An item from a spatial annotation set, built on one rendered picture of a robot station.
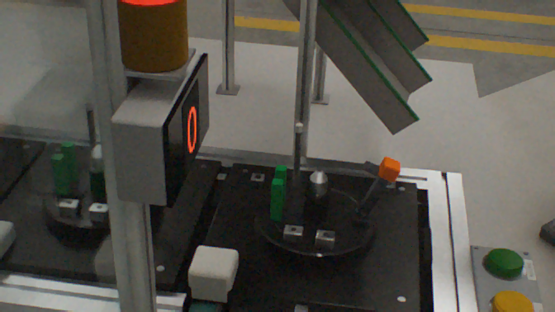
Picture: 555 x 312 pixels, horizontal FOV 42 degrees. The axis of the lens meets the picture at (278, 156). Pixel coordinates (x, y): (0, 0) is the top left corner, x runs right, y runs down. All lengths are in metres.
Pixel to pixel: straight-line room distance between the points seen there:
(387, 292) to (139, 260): 0.27
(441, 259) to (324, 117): 0.51
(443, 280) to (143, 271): 0.34
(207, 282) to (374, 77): 0.37
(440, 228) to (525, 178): 0.35
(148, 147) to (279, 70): 0.95
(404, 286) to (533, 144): 0.58
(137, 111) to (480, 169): 0.78
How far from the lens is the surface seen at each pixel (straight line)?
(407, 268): 0.80
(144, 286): 0.66
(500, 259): 0.84
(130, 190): 0.53
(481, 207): 1.11
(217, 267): 0.75
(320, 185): 0.79
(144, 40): 0.51
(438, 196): 0.94
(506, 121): 1.36
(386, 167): 0.77
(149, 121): 0.50
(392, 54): 1.08
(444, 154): 1.22
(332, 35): 0.95
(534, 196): 1.17
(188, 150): 0.56
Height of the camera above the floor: 1.49
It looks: 33 degrees down
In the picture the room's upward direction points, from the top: 3 degrees clockwise
